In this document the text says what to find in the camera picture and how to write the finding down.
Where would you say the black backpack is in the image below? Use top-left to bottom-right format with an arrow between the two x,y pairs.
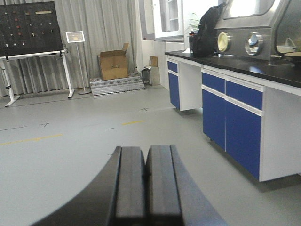
192,2 -> 226,57

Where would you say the metal box on floor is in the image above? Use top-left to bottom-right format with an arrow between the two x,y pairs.
142,66 -> 160,86

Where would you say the glass door wall cabinet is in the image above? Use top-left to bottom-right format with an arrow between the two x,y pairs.
138,0 -> 184,42

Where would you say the black pegboard with parts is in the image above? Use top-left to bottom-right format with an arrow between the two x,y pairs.
0,1 -> 63,57

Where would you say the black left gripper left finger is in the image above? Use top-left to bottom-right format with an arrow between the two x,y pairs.
34,146 -> 146,226

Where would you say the small cardboard piece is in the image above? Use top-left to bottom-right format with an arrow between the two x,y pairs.
149,56 -> 158,67

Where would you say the green plant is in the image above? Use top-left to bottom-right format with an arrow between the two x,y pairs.
184,12 -> 200,34

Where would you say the sign on metal stand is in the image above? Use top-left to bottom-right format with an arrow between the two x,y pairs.
65,31 -> 92,95

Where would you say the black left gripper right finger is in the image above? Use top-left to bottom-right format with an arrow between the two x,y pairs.
145,145 -> 227,226

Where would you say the brown cardboard box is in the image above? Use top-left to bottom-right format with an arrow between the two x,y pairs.
97,43 -> 129,81

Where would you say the metal grating stack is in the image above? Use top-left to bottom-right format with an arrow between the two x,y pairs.
90,74 -> 145,98

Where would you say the grey curtain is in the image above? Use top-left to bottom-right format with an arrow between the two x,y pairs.
4,0 -> 143,95

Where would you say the blue white lab bench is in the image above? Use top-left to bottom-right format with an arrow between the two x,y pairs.
167,50 -> 301,181

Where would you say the white frame table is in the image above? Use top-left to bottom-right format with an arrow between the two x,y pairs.
0,49 -> 74,107

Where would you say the steel glove box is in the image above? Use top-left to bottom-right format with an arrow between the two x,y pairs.
215,0 -> 301,61

